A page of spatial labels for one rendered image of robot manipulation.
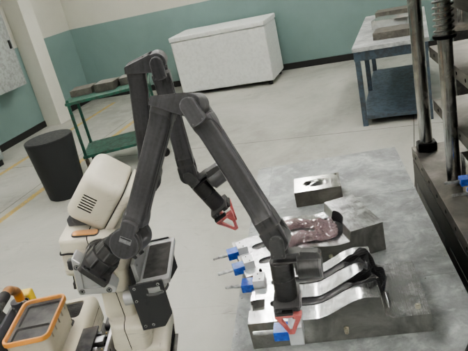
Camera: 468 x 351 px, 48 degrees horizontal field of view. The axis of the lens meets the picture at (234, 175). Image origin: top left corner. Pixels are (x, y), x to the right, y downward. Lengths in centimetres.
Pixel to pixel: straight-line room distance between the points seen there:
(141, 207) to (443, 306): 91
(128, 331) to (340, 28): 733
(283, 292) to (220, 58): 700
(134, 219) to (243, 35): 677
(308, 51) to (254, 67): 108
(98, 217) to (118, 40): 836
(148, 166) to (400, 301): 80
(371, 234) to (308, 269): 64
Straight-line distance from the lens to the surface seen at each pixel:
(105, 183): 149
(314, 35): 866
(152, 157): 131
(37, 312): 194
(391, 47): 534
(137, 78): 167
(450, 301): 170
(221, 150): 126
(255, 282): 167
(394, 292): 164
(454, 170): 234
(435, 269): 183
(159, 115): 128
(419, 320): 157
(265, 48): 795
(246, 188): 126
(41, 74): 895
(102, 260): 141
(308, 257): 129
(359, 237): 188
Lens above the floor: 183
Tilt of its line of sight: 22 degrees down
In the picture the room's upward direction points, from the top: 13 degrees counter-clockwise
